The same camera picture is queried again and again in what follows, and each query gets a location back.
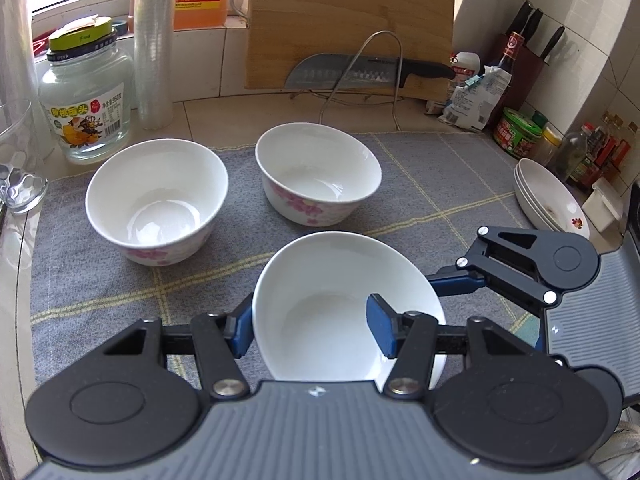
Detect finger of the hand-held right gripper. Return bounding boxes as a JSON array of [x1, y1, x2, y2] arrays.
[[426, 226, 559, 307]]

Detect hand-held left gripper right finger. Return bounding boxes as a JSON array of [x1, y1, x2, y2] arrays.
[[366, 294, 538, 397]]

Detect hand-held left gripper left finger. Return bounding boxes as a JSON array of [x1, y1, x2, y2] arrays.
[[102, 292, 256, 402]]

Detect white bowl pink flowers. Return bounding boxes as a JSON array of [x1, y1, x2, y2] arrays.
[[85, 139, 229, 266], [255, 122, 383, 226], [251, 231, 447, 396]]

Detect grey teal checked cloth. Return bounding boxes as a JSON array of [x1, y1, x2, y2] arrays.
[[30, 132, 551, 386]]

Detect white plastic box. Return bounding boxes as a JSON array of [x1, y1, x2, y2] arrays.
[[581, 177, 624, 233]]

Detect person's grey jacket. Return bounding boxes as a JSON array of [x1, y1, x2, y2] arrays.
[[592, 421, 640, 480]]

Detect glass bottle red cap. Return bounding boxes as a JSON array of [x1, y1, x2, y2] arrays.
[[555, 122, 598, 185]]

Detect sauce jar green lid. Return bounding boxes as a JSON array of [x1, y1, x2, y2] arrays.
[[493, 107, 544, 161]]

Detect spice jar yellow lid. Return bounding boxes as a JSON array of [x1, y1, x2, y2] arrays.
[[540, 127, 564, 167]]

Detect large white printed bag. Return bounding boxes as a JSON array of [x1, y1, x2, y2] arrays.
[[439, 67, 513, 133]]

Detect small white red packet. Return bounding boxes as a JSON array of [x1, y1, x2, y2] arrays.
[[450, 52, 483, 101]]

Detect dark red knife block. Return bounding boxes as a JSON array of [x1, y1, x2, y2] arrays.
[[492, 35, 551, 117]]

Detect dark soy sauce bottle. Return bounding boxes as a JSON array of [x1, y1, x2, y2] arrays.
[[487, 31, 523, 131]]

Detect clear glass mug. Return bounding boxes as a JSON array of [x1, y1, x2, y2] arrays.
[[0, 100, 49, 214]]

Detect glass jar green lid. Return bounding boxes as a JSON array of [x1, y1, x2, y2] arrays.
[[39, 16, 136, 163]]

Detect stack of clear plastic cups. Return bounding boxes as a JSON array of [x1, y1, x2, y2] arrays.
[[132, 0, 175, 131], [0, 0, 38, 111]]

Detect bamboo cutting board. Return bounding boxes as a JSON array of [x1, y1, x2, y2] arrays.
[[244, 0, 457, 103]]

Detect metal wire rack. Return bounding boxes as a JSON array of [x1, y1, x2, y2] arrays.
[[291, 30, 446, 133]]

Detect santoku knife black handle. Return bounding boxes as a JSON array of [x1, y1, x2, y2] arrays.
[[284, 53, 457, 92]]

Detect black handled block knife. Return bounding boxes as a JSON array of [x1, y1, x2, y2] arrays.
[[542, 26, 566, 61], [524, 8, 544, 49], [506, 1, 534, 37]]

